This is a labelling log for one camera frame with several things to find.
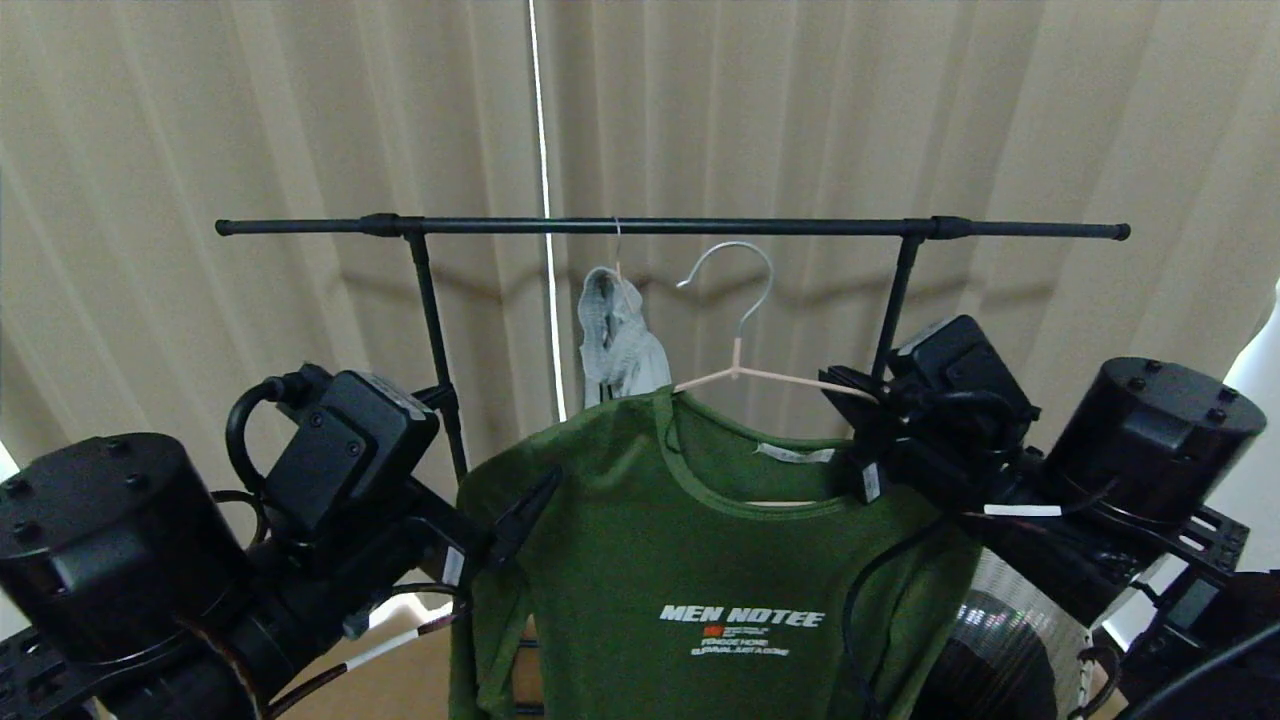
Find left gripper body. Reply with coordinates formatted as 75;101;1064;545
300;488;497;651

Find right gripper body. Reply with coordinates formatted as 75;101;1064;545
845;398;1017;507

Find green garment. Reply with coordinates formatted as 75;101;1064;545
448;388;986;720

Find pale grey shorts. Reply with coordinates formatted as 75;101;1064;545
578;265;673;406

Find white laundry basket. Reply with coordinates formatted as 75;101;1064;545
905;545;1121;720

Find black clothes rack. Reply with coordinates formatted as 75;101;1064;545
215;212;1133;716

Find beige curtain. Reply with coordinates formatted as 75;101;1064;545
0;0;1280;641

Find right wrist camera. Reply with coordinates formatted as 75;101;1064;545
885;315;1041;441

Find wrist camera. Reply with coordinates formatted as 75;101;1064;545
265;370;441;531
885;315;1041;441

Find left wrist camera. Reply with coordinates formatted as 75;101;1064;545
265;370;441;531

